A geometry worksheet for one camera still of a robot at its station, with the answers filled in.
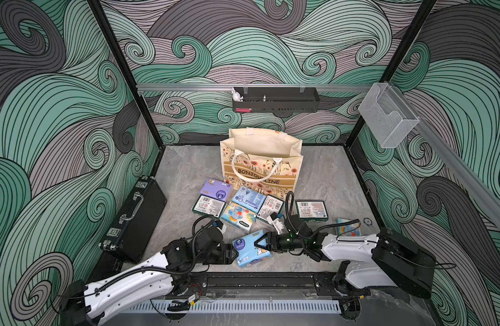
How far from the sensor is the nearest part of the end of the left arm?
1.93 feet

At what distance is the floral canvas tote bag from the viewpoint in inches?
32.0

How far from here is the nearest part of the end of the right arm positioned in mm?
631
